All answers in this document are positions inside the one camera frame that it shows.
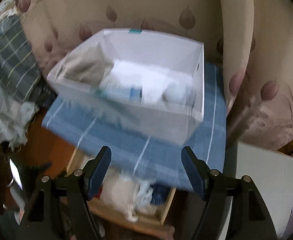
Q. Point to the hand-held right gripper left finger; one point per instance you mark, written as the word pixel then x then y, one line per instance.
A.
pixel 100 173

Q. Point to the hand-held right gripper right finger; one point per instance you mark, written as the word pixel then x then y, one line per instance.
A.
pixel 192 177

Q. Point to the white underwear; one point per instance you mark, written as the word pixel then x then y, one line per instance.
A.
pixel 121 195

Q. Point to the dark blue underwear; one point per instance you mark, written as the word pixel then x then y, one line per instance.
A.
pixel 159 193

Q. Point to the wooden drawer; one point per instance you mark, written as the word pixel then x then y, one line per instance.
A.
pixel 111 212

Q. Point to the pale blue underwear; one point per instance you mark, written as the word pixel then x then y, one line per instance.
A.
pixel 144 192

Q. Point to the white shoe box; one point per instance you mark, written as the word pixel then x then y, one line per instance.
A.
pixel 149 120

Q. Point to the beige underwear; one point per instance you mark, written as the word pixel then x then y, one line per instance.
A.
pixel 86 65

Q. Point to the blue checked cloth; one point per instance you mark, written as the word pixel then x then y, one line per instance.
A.
pixel 126 145

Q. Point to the wooden nightstand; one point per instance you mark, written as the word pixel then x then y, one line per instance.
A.
pixel 54 140

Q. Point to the white board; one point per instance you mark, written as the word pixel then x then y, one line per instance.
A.
pixel 264 180

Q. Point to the white floral cloth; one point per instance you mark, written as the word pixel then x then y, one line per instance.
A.
pixel 9 120

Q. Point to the grey plaid blanket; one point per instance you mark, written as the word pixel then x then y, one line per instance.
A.
pixel 11 55

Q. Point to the leaf print curtain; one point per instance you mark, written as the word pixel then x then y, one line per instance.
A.
pixel 149 10

